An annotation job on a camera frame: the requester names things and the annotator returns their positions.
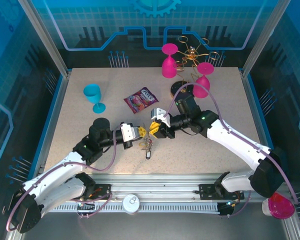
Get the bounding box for keyring with keys and tag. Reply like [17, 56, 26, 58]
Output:
[142, 136, 155, 161]

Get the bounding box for pink plastic goblet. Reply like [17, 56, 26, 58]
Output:
[192, 62, 215, 99]
[161, 43, 180, 80]

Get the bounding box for purple candy packet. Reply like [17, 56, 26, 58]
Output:
[123, 86, 160, 115]

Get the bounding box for blue plastic goblet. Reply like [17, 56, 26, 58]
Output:
[83, 83, 107, 115]

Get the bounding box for silver tin can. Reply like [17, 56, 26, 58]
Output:
[121, 193, 141, 215]

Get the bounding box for white plastic cup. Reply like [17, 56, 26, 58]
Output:
[261, 198, 273, 216]

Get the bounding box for pink plastic bowl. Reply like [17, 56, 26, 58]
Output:
[268, 191, 296, 220]

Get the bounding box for gold wire glass rack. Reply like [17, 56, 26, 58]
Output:
[169, 35, 220, 100]

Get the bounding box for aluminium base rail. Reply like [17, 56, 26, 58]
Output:
[22, 173, 273, 203]

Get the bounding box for white slotted cable duct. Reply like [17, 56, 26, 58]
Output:
[48, 201, 222, 214]

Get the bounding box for aluminium frame post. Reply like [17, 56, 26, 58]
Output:
[16, 0, 72, 78]
[240, 0, 292, 78]

